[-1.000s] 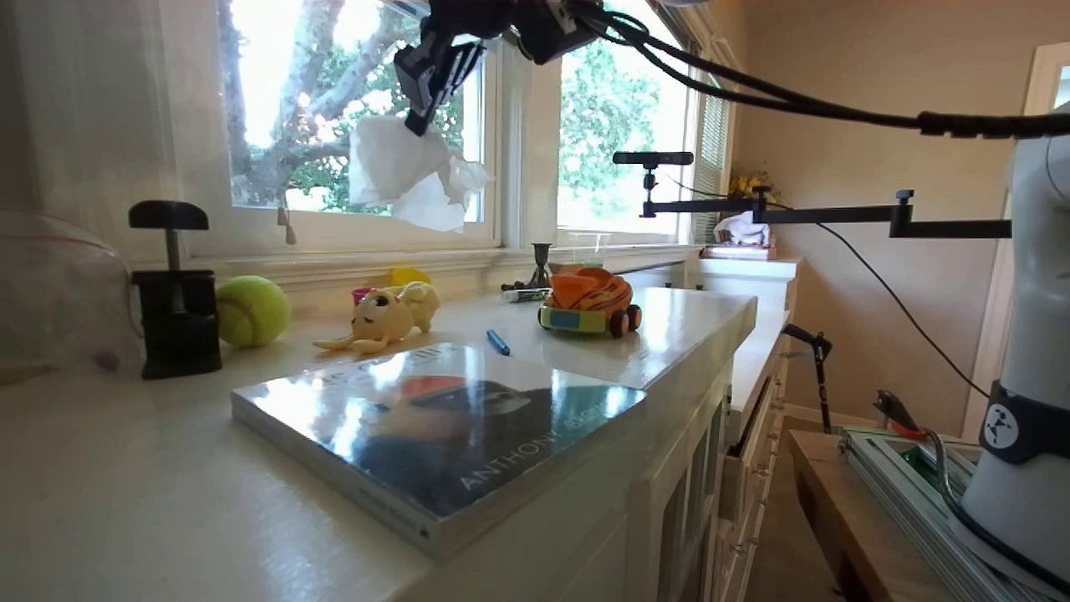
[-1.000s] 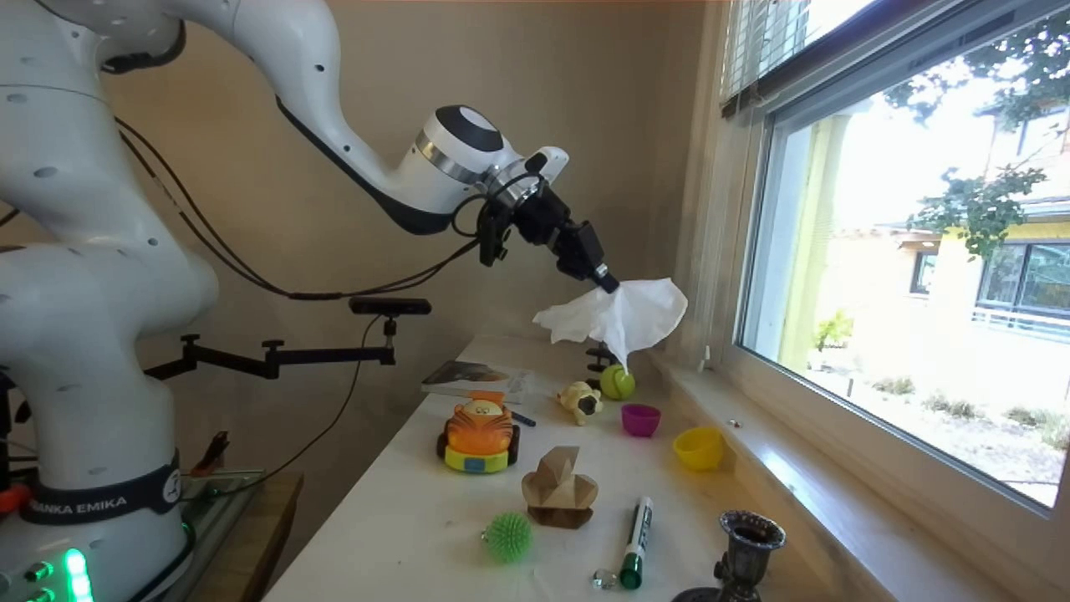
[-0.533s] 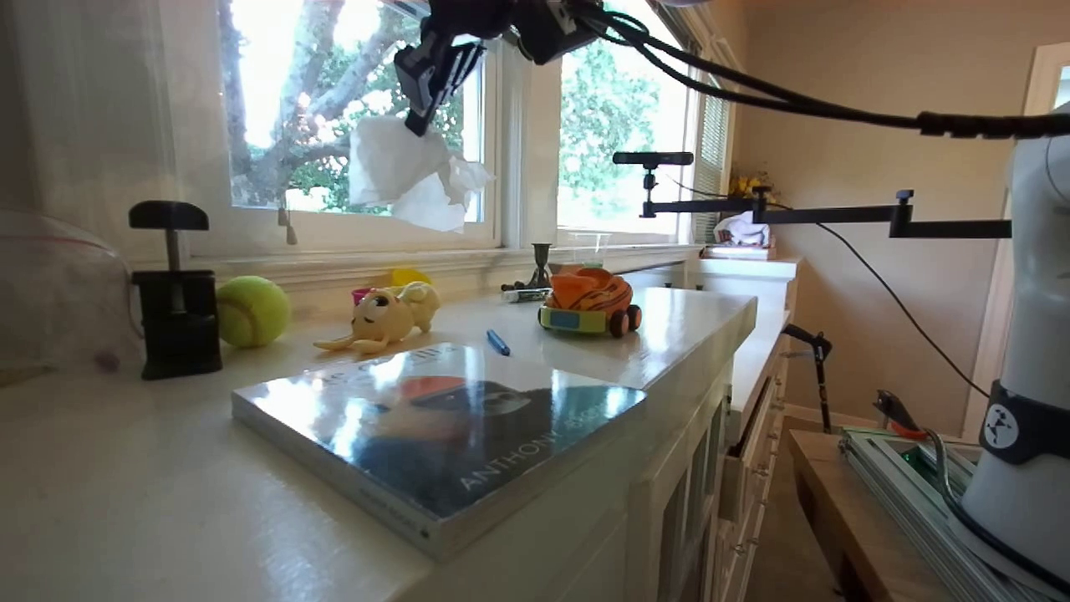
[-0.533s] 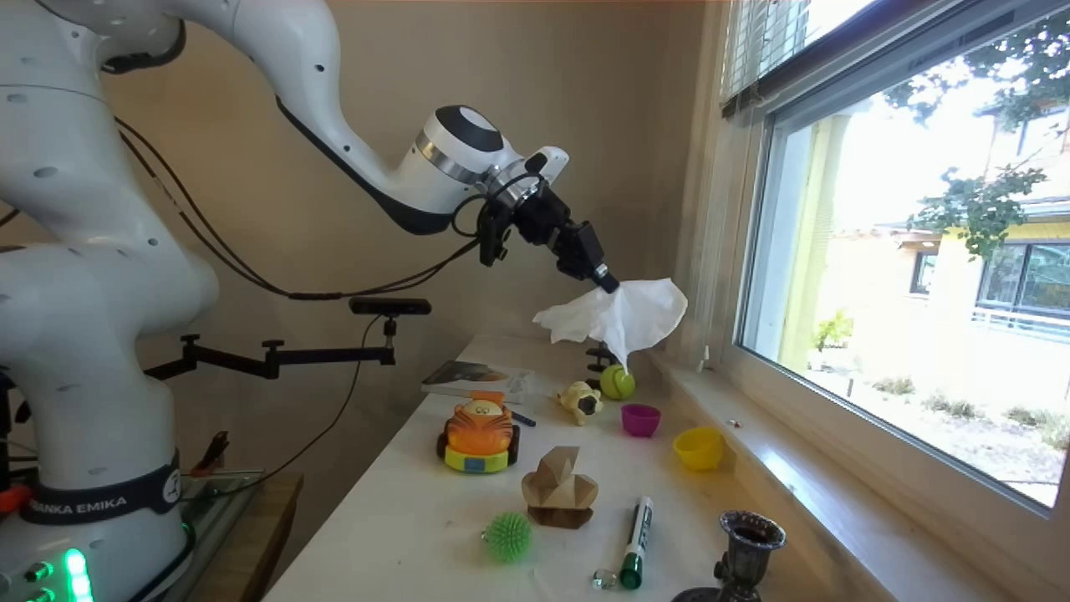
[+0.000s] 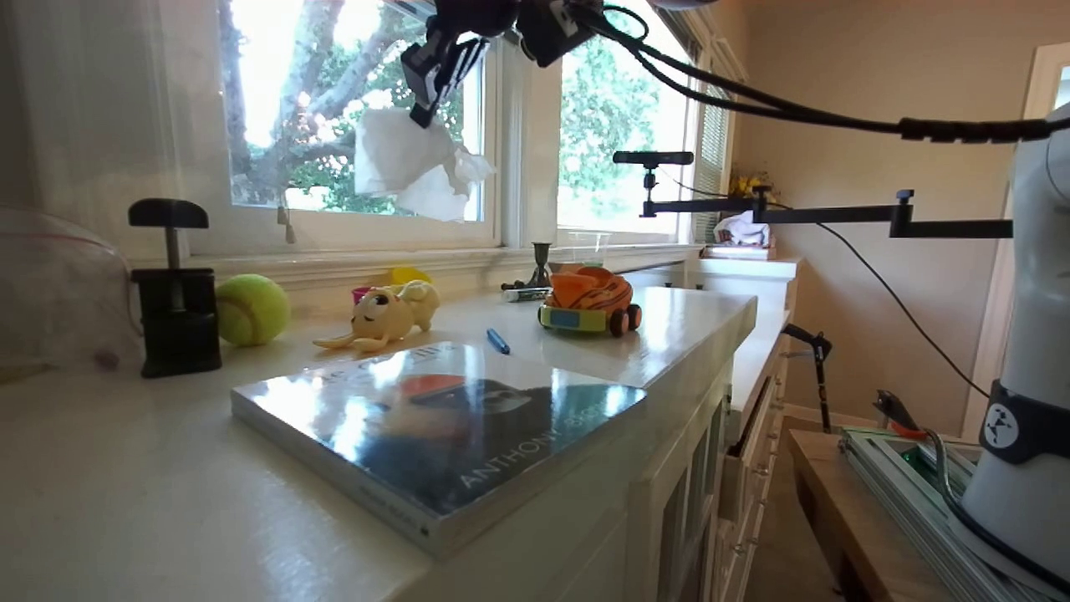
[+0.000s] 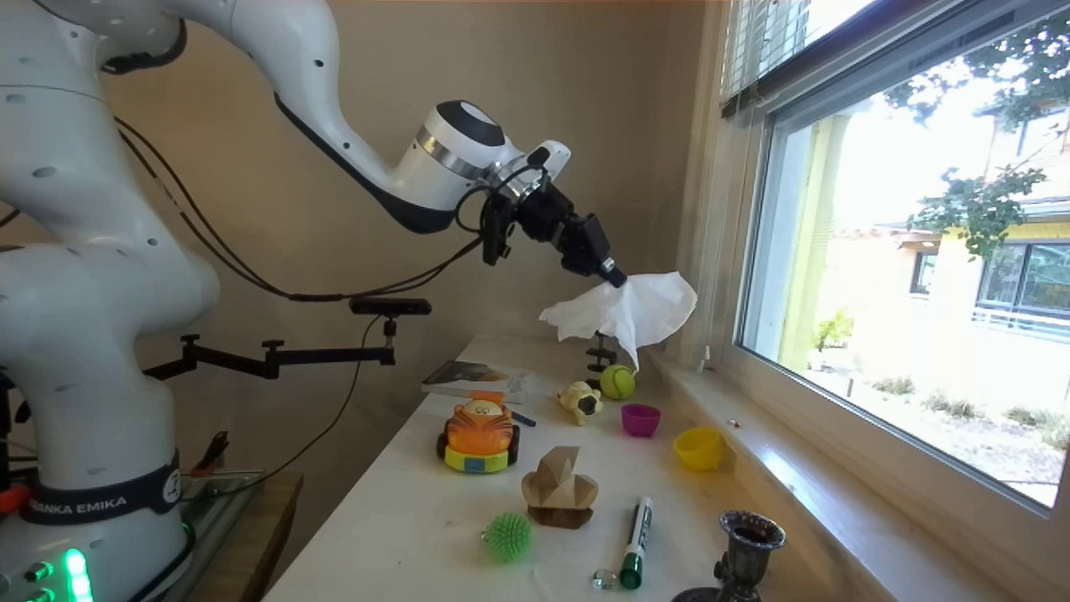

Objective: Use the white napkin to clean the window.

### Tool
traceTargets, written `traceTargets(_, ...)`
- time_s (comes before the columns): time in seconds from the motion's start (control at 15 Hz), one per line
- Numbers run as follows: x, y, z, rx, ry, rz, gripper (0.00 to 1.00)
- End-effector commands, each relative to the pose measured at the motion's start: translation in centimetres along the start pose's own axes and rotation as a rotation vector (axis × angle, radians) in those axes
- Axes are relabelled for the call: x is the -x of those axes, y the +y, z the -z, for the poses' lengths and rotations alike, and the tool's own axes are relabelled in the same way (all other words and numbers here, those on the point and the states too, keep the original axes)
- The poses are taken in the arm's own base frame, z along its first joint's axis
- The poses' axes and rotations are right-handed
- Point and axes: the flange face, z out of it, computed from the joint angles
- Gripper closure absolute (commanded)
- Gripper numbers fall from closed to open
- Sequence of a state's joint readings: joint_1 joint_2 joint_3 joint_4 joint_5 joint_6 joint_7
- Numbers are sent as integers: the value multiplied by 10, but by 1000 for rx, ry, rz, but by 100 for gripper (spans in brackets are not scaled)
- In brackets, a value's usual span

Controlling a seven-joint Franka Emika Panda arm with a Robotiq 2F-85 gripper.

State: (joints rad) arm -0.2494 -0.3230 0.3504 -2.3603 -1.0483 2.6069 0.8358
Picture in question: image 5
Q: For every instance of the yellow plush toy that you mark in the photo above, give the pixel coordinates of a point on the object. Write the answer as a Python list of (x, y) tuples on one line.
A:
[(387, 315)]

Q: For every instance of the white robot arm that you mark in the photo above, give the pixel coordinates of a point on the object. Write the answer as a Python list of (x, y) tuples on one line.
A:
[(1014, 511)]

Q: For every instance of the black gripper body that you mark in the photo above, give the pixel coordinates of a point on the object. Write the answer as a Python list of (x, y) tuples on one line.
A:
[(455, 34)]

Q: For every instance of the blue pen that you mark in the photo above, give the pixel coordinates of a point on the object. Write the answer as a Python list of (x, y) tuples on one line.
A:
[(498, 339)]

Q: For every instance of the yellow tennis ball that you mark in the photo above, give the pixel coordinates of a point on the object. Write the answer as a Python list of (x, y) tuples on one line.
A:
[(252, 307)]

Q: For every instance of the black stereo camera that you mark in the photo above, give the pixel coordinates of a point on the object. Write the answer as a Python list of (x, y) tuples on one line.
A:
[(654, 157)]

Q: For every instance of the glossy book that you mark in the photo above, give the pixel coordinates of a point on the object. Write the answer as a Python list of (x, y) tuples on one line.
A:
[(440, 440)]

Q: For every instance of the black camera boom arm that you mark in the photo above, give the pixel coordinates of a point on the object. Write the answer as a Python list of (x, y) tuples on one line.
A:
[(815, 210)]

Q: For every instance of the black clamp mount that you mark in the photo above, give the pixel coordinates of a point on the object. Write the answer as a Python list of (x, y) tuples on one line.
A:
[(180, 311)]

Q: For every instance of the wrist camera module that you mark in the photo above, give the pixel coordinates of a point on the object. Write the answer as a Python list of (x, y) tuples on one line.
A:
[(553, 27)]

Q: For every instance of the white cabinet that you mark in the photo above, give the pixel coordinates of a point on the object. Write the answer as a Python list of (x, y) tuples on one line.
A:
[(651, 510)]

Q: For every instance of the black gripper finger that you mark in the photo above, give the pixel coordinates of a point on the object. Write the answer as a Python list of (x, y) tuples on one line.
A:
[(422, 110)]

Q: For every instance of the white paper napkin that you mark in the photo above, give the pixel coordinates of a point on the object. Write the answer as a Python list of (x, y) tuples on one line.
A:
[(422, 169)]

